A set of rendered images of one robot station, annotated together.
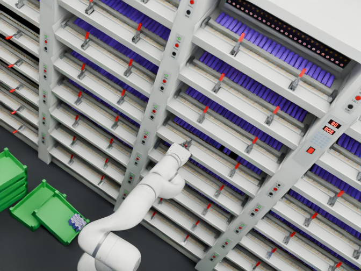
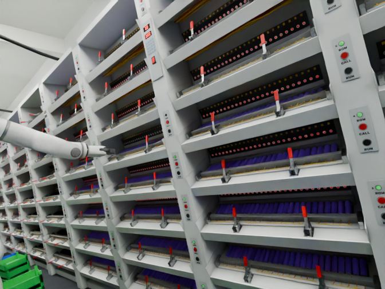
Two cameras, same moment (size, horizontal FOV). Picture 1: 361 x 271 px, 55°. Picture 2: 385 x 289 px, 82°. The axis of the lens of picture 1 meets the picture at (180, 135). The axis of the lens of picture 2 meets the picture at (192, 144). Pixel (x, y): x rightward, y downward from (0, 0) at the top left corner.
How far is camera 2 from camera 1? 1.75 m
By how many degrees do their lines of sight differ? 53
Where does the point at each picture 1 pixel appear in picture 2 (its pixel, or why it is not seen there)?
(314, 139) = (148, 50)
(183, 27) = (81, 78)
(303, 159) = (157, 72)
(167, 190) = (41, 137)
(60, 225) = not seen: outside the picture
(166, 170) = not seen: hidden behind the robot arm
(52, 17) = not seen: hidden behind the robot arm
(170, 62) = (86, 105)
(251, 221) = (185, 186)
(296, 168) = (161, 86)
